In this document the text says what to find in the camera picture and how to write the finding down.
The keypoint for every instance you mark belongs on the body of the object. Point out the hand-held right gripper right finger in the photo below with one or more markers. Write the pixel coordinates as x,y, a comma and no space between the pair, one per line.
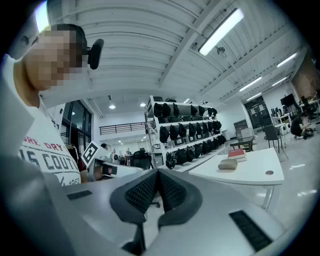
182,200

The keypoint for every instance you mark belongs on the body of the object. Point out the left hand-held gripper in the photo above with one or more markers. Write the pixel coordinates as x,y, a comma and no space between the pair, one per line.
91,153

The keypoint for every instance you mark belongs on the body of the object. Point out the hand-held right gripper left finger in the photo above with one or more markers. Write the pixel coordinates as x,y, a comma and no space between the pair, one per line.
130,200

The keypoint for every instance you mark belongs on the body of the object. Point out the beige glasses case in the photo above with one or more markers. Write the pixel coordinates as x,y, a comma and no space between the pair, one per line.
227,164

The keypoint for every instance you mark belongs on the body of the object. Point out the black balcony railing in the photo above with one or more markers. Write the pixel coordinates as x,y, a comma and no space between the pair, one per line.
120,128

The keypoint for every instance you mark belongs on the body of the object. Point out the white metal shelf rack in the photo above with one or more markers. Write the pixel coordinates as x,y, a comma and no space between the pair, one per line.
195,162

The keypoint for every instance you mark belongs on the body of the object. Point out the black office chair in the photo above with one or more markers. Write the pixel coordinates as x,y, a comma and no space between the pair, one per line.
141,160

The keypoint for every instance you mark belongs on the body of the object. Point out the white printed t-shirt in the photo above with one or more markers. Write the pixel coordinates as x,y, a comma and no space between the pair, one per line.
50,160

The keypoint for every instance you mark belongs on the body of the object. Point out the red book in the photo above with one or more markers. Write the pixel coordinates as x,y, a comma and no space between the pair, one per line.
236,153

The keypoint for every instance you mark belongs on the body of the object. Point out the person's head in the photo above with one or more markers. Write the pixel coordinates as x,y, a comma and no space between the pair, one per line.
50,57

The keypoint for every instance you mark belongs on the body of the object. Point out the black side chair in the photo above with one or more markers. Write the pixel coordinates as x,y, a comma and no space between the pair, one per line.
271,133

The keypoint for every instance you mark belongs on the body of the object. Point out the ceiling tube light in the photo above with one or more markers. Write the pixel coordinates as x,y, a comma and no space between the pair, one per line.
279,81
253,96
221,31
287,60
250,83

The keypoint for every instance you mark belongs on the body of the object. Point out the black frame glass table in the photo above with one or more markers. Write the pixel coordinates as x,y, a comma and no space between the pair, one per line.
242,143

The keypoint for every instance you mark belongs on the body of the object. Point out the black head-mounted camera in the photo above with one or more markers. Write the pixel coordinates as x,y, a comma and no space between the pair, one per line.
95,53

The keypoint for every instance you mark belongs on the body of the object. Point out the black wall screen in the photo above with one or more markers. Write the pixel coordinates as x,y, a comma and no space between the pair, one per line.
287,100

